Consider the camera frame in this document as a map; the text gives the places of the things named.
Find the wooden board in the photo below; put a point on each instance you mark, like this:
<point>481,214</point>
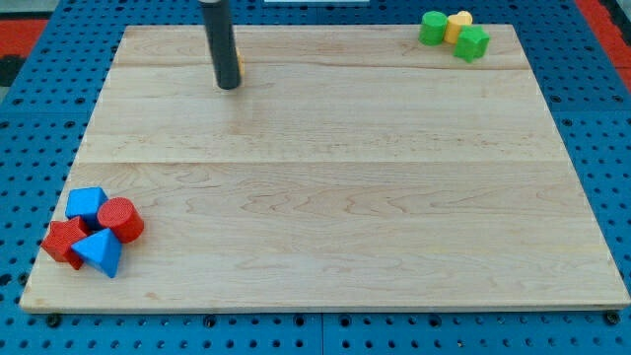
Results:
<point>353,170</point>

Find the yellow heart block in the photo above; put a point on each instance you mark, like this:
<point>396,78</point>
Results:
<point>455,23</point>

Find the red star block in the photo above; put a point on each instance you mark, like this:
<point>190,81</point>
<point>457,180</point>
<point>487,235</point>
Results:
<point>60,238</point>

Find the green cylinder block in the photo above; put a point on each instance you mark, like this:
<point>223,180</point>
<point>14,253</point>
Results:
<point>432,28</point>

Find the blue triangle block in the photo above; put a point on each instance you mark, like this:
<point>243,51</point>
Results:
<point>101,250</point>

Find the green star block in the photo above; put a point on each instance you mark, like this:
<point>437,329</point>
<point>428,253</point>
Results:
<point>471,43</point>

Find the yellow hexagon block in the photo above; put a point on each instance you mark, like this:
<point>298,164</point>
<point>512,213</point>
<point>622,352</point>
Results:
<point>241,64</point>

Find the red cylinder block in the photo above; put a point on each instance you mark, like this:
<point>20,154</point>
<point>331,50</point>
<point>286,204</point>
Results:
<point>121,216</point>

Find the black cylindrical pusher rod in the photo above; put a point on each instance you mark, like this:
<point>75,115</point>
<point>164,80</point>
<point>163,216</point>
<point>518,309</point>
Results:
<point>221,40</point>

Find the blue cube block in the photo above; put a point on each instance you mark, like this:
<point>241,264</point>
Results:
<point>85,203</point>

